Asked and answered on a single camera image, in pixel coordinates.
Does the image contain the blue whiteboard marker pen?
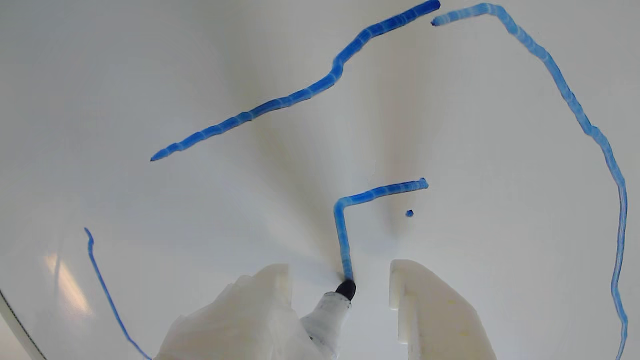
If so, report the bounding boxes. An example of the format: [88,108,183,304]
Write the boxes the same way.
[300,279,357,360]

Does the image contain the large white whiteboard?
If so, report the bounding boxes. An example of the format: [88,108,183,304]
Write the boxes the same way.
[0,0,640,360]

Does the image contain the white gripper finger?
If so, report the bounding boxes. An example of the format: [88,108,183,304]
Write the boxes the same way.
[155,263,321,360]
[389,259,498,360]

